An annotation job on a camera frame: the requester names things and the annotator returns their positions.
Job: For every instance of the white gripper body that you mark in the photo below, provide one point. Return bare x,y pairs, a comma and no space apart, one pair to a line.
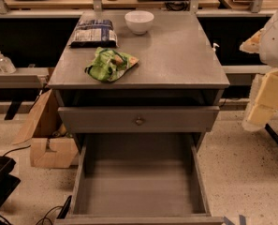
275,41

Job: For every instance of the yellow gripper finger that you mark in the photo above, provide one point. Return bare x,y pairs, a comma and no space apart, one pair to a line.
263,101

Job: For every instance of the green rice chip bag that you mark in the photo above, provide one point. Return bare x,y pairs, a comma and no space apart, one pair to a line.
109,66

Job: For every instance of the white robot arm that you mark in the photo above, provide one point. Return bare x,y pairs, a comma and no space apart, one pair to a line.
268,51

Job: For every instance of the grey drawer cabinet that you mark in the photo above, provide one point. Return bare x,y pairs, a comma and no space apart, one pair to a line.
176,67

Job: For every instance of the blue white snack bag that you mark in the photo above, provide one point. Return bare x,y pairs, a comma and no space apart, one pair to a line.
93,34

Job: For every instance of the open grey middle drawer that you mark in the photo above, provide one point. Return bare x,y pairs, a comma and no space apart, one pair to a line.
139,179

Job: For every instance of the small white pump bottle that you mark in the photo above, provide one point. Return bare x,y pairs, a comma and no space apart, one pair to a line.
215,46

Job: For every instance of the white ceramic bowl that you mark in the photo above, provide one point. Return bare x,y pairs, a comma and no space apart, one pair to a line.
139,21

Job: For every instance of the cardboard box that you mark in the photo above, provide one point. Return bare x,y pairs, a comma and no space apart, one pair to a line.
44,130

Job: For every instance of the grey metal shelf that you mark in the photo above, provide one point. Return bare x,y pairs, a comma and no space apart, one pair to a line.
25,77

